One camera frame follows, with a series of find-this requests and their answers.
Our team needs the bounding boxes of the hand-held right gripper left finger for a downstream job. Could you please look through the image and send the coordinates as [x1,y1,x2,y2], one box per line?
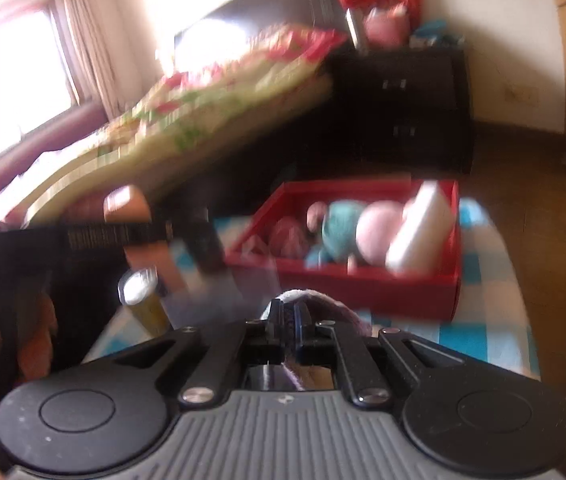
[113,299,284,407]

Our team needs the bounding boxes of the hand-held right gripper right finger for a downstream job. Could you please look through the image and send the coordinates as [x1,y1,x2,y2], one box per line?
[293,302,470,407]

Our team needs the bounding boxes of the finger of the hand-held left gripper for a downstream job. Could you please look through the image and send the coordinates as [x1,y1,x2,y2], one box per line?
[163,207,226,278]

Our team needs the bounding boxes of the red cardboard box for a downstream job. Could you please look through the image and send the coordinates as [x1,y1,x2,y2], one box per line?
[227,179,464,322]

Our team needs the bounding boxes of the pink knitted sock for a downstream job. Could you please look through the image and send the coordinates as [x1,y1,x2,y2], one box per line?
[267,215,314,261]

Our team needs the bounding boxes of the pink plush doll blue outfit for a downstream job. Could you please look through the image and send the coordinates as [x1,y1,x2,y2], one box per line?
[305,199,406,268]

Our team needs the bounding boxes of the white sponge block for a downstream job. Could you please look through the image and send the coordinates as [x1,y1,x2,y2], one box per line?
[385,181,452,272]

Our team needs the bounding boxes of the person's left hand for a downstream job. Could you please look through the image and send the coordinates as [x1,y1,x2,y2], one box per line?
[0,295,60,466]

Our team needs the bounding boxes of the yellow drink can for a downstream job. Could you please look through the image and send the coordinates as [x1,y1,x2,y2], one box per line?
[118,266,172,337]

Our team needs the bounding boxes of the bed with floral quilt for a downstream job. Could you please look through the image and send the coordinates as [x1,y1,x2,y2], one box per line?
[0,25,346,226]

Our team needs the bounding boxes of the window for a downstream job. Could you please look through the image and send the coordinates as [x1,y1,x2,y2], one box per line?
[0,7,76,161]

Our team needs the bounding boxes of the blue checked tablecloth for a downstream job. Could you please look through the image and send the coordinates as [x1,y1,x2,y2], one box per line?
[83,195,544,386]

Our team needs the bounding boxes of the beige curtain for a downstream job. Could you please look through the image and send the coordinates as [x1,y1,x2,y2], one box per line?
[59,0,131,118]

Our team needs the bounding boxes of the black nightstand with drawers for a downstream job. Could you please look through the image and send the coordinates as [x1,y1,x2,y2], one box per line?
[330,46,474,173]

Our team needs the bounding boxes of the metal flask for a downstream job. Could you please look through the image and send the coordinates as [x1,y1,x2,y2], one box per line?
[345,7,370,52]

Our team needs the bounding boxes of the pink bag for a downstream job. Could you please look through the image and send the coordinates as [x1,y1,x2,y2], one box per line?
[365,6,410,47]

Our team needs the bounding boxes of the blue plastic item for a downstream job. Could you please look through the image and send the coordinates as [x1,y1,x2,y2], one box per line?
[409,20,465,47]

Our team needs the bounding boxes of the dark bed frame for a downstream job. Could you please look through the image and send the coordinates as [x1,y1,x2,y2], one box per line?
[48,0,346,361]

